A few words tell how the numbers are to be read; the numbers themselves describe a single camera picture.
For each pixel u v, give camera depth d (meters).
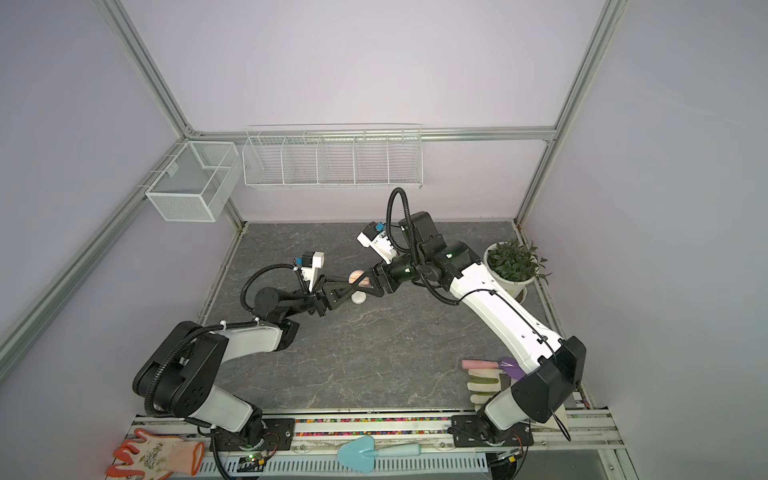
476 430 0.74
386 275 0.60
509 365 0.87
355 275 0.68
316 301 0.66
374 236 0.61
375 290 0.61
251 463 0.72
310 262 0.66
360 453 0.71
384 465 0.71
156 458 0.69
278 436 0.73
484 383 0.81
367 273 0.59
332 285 0.68
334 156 0.99
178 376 0.45
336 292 0.70
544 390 0.39
